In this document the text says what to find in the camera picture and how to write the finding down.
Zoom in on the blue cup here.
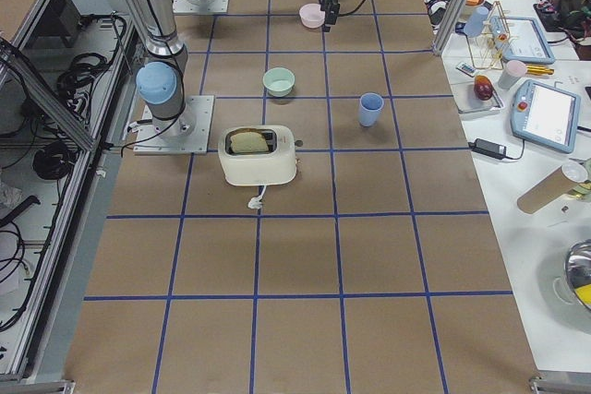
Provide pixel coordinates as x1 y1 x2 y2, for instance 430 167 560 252
358 92 384 127

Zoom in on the gold wire rack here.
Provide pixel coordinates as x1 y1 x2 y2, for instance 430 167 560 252
467 1 512 71

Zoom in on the pink bowl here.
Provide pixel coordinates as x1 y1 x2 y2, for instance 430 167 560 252
298 3 325 29

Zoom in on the black power adapter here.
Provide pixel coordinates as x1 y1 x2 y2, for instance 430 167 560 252
468 138 506 160

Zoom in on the teach pendant tablet near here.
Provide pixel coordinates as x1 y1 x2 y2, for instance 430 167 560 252
510 80 581 153

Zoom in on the steel mixing bowl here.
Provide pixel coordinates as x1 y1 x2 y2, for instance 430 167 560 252
552 239 590 312

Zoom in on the cream white toaster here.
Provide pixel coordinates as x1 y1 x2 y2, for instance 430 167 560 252
218 125 296 186

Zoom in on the toast slice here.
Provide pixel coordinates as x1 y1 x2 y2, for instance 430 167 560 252
230 130 269 154

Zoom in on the red apple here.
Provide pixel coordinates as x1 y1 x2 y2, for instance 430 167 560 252
473 75 494 101

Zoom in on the mint green bowl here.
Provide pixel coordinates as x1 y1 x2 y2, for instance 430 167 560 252
262 67 296 98

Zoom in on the teach pendant tablet far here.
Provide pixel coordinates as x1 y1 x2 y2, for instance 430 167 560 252
489 16 555 66

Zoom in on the teach pendant tablet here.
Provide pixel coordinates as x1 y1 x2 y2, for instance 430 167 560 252
489 16 555 66
510 80 581 153

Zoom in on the cardboard tube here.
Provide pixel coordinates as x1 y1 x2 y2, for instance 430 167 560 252
516 161 588 214

